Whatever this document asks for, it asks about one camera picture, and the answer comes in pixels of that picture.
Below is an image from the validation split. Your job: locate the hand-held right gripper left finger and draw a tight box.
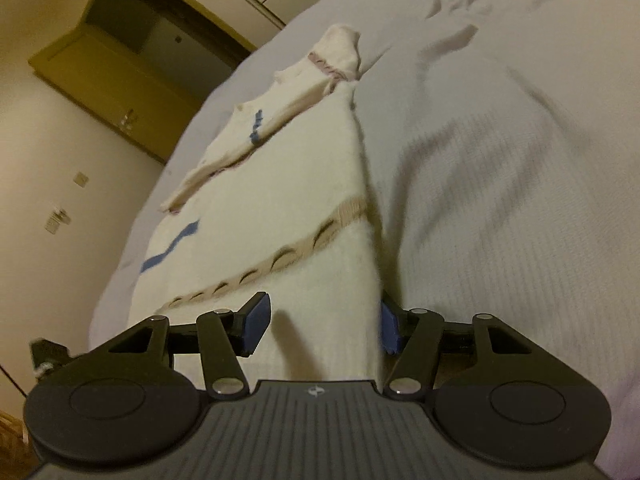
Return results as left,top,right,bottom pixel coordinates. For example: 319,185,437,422
95,291,272,401

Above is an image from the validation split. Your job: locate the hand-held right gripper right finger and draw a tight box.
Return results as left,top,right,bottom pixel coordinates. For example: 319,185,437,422
379,299,543,401

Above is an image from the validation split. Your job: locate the olive wooden door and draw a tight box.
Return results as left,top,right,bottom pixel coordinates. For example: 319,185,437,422
27,27,203,166

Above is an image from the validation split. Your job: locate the cream knit sweater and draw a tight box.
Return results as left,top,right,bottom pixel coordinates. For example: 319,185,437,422
127,24,401,383

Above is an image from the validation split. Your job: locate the wall socket with white plug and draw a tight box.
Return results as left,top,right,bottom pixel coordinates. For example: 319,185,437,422
44,204,71,234

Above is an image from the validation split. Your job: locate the grey bed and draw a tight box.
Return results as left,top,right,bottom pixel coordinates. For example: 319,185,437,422
87,0,640,411

